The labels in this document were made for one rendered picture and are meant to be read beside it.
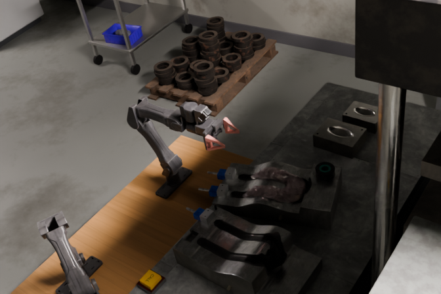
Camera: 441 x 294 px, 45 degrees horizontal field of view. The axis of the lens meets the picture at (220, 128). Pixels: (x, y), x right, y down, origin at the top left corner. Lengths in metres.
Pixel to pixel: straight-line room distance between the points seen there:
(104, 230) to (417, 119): 1.55
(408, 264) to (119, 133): 3.30
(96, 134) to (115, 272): 2.27
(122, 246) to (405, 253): 1.34
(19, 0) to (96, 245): 4.38
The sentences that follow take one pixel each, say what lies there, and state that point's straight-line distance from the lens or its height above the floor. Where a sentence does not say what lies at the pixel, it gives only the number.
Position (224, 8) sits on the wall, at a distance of 5.29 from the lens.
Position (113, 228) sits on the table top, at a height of 0.80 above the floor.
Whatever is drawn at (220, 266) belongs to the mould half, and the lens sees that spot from 2.02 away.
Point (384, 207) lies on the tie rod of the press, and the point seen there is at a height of 1.40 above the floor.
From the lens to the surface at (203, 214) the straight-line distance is 2.16.
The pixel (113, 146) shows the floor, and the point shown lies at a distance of 4.19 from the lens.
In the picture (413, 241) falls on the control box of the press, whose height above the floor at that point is 1.47.
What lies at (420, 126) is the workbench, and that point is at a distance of 2.71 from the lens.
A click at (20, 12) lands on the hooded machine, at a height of 0.24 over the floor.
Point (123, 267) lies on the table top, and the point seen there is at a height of 0.80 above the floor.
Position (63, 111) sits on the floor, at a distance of 4.80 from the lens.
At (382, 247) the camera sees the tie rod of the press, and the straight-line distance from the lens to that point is 1.59.
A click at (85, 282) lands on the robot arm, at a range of 1.84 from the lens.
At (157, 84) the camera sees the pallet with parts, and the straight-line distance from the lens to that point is 4.53.
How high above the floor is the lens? 2.46
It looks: 37 degrees down
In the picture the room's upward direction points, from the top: 11 degrees counter-clockwise
